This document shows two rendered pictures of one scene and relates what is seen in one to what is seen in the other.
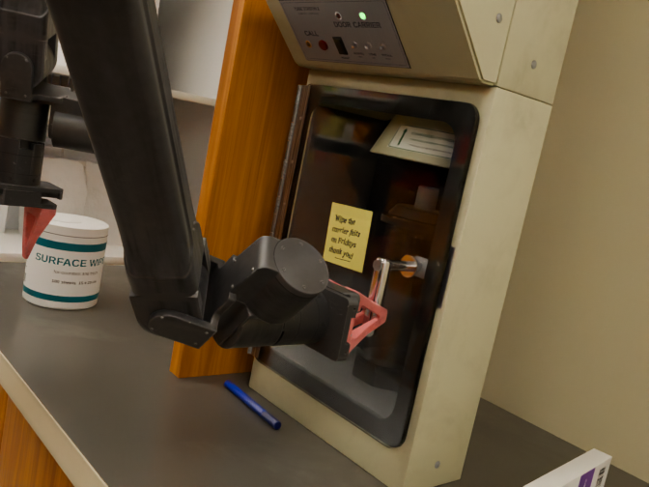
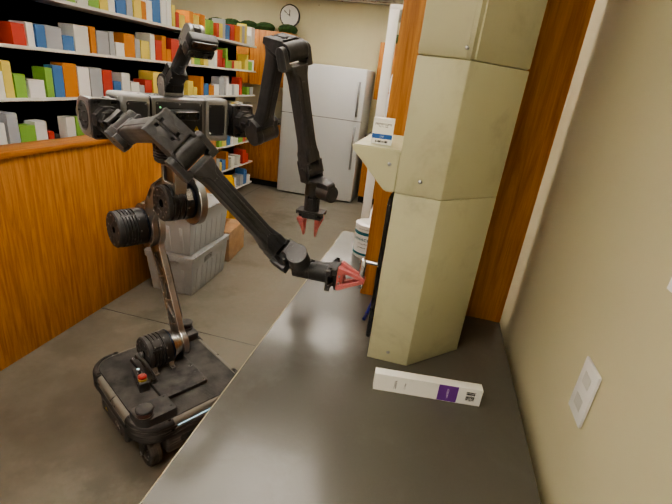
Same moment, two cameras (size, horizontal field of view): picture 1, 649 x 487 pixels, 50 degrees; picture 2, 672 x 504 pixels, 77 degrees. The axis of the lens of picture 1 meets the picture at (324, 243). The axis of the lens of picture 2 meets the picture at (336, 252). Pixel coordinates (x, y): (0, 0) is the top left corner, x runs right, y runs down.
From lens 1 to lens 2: 0.92 m
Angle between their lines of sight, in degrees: 52
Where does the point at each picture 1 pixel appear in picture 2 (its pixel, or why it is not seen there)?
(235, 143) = (381, 201)
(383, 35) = not seen: hidden behind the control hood
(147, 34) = (218, 189)
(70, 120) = (319, 190)
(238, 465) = (328, 323)
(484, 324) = (408, 297)
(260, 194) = not seen: hidden behind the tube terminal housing
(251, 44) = not seen: hidden behind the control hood
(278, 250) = (290, 247)
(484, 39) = (381, 173)
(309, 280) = (295, 258)
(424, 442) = (377, 338)
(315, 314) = (321, 272)
